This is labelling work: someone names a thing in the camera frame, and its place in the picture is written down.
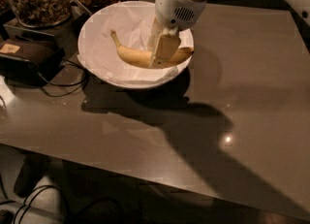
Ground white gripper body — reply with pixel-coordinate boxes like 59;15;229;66
155;0;205;30

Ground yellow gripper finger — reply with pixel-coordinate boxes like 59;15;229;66
149;34;181;68
147;18;169;51

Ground yellow banana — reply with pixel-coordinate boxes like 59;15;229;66
110;30;194;69

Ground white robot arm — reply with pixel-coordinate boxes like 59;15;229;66
148;0;310;68

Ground white bowl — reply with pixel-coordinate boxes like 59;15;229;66
77;0;195;90

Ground white paper napkin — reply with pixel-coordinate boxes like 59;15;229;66
84;2;182;85

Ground metal tray under jars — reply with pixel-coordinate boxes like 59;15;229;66
4;6;89;58

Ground black device with label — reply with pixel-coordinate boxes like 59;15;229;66
0;39;65;86

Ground white chair under table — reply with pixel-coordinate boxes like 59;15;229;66
0;144;70;224

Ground black cable on table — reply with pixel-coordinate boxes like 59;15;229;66
38;58;90;99

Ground black cables on chair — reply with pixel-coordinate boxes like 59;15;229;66
0;173;72;224

